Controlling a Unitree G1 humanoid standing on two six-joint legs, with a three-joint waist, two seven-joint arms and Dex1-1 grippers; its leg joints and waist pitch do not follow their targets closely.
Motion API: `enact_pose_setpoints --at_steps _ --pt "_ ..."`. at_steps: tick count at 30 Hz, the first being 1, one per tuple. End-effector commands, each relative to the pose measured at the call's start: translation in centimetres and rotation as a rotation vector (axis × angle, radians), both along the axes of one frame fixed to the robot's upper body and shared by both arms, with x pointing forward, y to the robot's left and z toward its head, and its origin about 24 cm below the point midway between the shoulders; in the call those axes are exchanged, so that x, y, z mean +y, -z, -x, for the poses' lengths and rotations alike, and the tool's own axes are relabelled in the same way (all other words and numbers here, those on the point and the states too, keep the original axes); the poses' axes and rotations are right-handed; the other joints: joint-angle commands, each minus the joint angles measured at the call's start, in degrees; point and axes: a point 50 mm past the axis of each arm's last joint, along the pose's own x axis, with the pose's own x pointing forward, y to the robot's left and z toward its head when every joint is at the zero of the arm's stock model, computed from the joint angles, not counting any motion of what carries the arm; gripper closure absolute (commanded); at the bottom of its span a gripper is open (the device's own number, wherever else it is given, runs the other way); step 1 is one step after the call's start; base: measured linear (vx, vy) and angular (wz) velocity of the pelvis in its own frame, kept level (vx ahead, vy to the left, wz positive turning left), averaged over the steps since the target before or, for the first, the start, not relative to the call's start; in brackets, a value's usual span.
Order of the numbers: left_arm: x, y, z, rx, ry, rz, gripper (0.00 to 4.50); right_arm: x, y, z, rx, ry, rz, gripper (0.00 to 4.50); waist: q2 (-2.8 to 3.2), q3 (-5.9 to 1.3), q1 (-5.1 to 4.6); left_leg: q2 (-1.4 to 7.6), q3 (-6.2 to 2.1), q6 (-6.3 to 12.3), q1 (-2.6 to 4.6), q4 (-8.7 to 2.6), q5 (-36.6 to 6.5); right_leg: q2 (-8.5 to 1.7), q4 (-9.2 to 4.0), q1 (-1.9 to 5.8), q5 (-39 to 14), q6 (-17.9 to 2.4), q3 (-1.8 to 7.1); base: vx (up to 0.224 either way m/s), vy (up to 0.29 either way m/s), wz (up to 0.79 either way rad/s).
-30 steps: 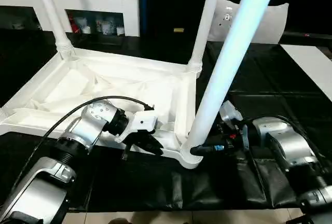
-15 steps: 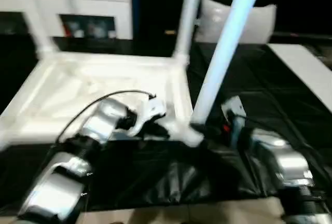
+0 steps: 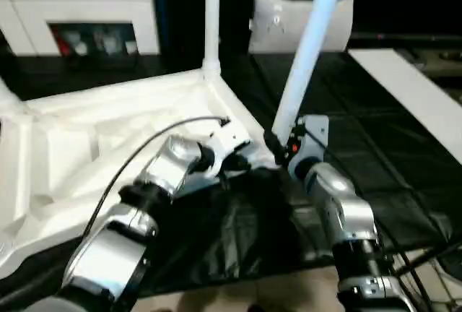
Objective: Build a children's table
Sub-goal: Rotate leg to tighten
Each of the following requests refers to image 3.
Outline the grey cushion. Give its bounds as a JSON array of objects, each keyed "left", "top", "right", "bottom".
[{"left": 248, "top": 0, "right": 355, "bottom": 53}]

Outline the white plastic table leg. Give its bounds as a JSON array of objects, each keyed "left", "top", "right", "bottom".
[
  {"left": 270, "top": 0, "right": 352, "bottom": 147},
  {"left": 0, "top": 77, "right": 26, "bottom": 114},
  {"left": 201, "top": 0, "right": 222, "bottom": 78}
]

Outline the black couch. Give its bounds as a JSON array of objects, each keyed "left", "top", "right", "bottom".
[{"left": 151, "top": 0, "right": 462, "bottom": 53}]

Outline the white cabinet with glass doors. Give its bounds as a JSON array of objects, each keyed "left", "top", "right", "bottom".
[{"left": 0, "top": 0, "right": 162, "bottom": 56}]

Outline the black table mat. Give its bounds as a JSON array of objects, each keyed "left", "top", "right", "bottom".
[{"left": 0, "top": 50, "right": 462, "bottom": 298}]

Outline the white plastic table top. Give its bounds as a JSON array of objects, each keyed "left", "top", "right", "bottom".
[{"left": 0, "top": 66, "right": 281, "bottom": 280}]

